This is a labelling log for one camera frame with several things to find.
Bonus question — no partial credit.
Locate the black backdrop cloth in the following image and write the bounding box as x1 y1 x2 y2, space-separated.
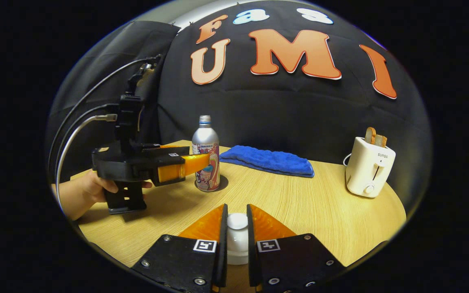
46 0 432 208

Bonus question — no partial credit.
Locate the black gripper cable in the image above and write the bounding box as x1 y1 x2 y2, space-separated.
54 103 121 167
48 57 158 173

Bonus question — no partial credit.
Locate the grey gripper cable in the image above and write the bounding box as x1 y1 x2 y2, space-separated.
55 114 118 202

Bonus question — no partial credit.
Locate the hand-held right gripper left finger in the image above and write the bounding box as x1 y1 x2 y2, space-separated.
131 203 229 293

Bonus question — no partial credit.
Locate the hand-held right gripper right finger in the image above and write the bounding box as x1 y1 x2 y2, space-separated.
246 203 347 293

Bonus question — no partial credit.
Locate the cream toaster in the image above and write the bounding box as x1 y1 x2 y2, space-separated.
345 137 396 199

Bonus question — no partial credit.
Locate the blue towel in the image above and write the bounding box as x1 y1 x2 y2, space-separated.
219 145 315 178

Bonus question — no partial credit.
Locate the silver water bottle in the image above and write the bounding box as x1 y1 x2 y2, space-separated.
192 115 221 192

